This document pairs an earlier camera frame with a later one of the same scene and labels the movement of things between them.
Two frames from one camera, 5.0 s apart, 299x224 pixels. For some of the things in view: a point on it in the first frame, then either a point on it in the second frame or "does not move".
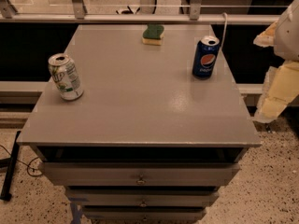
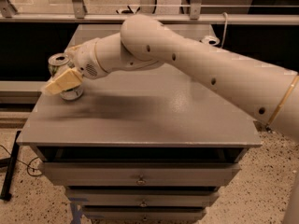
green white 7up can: (65, 77) does not move
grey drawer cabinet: (147, 142) does not move
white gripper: (289, 35) to (84, 59)
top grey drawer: (140, 174) does not move
